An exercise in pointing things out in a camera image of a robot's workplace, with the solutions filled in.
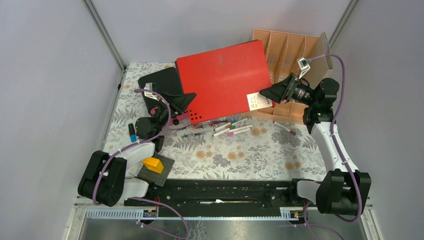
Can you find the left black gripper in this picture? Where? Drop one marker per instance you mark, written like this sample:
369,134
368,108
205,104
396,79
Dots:
179,103

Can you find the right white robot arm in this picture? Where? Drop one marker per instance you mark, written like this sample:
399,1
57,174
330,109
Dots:
344,189

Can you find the yellow toy block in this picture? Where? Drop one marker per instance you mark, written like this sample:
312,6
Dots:
153,164

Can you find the purple capped white marker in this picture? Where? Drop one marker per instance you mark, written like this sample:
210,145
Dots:
198,125

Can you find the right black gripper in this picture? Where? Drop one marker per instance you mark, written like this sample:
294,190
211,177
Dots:
280,92

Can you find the black gel pen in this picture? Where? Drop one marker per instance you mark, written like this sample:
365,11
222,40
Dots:
196,134

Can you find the green capped white marker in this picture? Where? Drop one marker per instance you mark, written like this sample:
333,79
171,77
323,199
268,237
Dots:
218,133

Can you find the red folder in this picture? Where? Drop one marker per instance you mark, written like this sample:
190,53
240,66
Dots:
225,80

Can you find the teal capped white marker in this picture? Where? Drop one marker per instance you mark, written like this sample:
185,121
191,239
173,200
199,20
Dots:
229,124

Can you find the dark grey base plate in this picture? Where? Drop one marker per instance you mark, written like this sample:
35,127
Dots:
155,178

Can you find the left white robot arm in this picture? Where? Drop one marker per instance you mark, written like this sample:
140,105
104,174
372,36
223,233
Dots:
104,181

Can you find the red capped white marker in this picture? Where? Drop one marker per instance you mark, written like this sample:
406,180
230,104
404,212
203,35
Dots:
285,128

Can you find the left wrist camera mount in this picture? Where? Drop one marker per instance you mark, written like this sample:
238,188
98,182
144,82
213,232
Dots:
150,89

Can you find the peach plastic file organizer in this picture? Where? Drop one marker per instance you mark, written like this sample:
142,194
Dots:
282,51

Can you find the beige folder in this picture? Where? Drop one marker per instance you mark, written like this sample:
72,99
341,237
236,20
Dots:
321,67

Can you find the black pink drawer box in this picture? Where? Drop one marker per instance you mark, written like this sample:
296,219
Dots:
166,81

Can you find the floral table mat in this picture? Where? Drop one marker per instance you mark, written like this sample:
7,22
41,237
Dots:
266,152

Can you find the blue highlighter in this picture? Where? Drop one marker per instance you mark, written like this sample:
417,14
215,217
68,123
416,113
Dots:
132,132

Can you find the black mounting rail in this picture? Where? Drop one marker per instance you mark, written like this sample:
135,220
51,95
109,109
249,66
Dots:
226,198

